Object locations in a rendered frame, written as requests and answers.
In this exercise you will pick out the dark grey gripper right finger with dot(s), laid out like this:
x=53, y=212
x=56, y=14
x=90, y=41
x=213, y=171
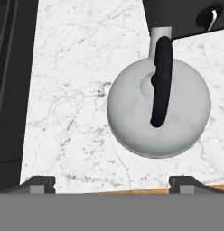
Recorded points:
x=182, y=184

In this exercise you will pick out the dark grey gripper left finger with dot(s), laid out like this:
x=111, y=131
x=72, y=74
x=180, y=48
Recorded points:
x=41, y=184

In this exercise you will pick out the black stove knob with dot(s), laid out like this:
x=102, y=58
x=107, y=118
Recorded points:
x=210, y=16

